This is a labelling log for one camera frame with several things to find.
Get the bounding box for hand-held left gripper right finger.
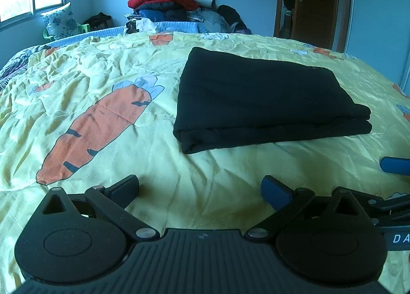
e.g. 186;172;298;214
245;175;365;244

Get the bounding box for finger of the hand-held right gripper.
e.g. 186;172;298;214
334;186;410;229
378;156;410;177

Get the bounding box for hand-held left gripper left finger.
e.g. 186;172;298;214
41;174;161;244

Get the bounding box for black pants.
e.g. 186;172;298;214
172;46;373;155

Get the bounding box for yellow carrot print bedsheet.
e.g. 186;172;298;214
0;31;410;294

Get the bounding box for patterned quilt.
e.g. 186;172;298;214
0;45;40;90

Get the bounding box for green plastic chair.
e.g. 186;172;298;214
43;23;91;41

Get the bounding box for blue blanket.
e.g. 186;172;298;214
45;21;207;47

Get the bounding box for dark bag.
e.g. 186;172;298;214
83;12;113;30

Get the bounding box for brown wooden door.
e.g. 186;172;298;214
278;0;353;52

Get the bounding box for floral print pillow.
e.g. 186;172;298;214
40;2;80;41

